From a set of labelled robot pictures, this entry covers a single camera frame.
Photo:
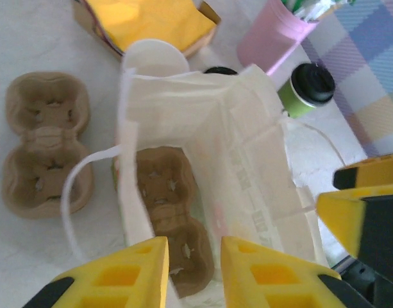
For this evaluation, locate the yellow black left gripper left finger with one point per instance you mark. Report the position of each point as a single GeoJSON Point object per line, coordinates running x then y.
{"type": "Point", "coordinates": [119, 279]}

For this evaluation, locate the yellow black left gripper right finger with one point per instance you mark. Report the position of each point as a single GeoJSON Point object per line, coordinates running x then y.
{"type": "Point", "coordinates": [273, 282]}

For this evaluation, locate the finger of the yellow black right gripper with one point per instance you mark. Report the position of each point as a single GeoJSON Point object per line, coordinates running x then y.
{"type": "Point", "coordinates": [375, 173]}
{"type": "Point", "coordinates": [343, 211]}

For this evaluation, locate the white green paper cup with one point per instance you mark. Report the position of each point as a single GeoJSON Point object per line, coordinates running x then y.
{"type": "Point", "coordinates": [295, 102]}

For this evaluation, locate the brown pulp cup carrier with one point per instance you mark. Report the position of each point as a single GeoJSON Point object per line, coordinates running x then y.
{"type": "Point", "coordinates": [45, 134]}
{"type": "Point", "coordinates": [164, 179]}

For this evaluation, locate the black plastic cup lid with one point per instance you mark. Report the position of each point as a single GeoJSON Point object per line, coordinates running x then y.
{"type": "Point", "coordinates": [313, 83]}

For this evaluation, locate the white paper takeout bag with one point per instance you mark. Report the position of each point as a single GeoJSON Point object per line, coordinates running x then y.
{"type": "Point", "coordinates": [247, 128]}

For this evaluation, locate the pink cylindrical holder cup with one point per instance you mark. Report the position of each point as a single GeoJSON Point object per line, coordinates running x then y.
{"type": "Point", "coordinates": [270, 35]}

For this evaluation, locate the green white wrapped straws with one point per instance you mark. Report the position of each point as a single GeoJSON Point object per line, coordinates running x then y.
{"type": "Point", "coordinates": [314, 8]}

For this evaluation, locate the nested white green paper cups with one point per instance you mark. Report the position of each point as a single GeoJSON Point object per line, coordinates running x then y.
{"type": "Point", "coordinates": [154, 57]}

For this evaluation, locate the yellow napkins in tray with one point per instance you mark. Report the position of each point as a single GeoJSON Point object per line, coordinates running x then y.
{"type": "Point", "coordinates": [87, 22]}

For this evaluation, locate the yellow paper napkins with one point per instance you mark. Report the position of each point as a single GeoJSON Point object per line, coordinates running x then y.
{"type": "Point", "coordinates": [151, 19]}

